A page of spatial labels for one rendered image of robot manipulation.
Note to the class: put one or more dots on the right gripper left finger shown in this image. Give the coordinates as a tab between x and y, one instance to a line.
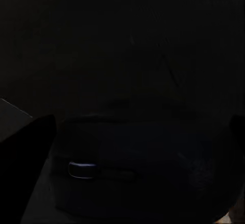
22	157

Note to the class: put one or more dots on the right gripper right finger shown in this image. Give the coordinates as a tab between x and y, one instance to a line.
237	127

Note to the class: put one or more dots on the mouse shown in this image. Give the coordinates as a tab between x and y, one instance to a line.
140	160

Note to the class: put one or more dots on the desk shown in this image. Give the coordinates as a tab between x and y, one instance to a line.
66	57

